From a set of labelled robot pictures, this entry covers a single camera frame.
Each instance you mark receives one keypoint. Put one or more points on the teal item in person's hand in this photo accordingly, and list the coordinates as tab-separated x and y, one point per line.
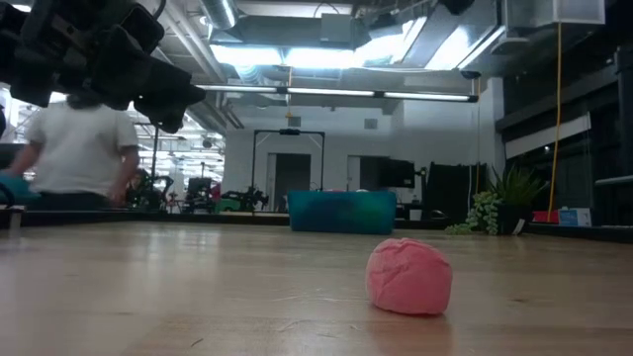
17	188

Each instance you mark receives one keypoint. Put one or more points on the green leafy toy vegetable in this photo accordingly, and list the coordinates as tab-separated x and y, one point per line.
514	198

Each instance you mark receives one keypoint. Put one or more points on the black robot rig frame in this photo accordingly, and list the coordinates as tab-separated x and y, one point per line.
289	131
154	158

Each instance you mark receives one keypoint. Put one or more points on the pink toy peach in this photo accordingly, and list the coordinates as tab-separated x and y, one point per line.
408	277

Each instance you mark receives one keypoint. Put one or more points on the grey ceiling unit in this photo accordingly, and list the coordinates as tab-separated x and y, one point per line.
336	27

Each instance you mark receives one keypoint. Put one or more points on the blue and white box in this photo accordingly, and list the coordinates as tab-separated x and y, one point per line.
573	217

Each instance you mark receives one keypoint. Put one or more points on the person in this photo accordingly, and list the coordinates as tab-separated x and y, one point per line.
81	148

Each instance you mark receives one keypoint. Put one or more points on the red box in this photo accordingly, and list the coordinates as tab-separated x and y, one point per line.
546	217

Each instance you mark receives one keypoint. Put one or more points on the long ceiling light bar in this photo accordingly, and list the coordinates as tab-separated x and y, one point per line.
326	92

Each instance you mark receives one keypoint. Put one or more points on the black television screen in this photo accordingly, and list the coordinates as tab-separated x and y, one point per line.
395	173

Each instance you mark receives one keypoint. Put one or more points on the black panel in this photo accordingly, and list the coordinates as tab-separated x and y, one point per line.
455	190

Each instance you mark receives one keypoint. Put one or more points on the silver ceiling vent box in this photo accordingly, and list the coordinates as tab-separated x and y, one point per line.
554	12

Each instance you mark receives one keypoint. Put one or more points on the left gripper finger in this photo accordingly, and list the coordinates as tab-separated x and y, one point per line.
121	69
168	96

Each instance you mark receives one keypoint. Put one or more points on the silver ceiling duct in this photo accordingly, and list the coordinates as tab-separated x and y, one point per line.
220	12

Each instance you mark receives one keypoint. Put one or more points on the teal plastic tupperware container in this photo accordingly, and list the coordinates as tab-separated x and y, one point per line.
341	212

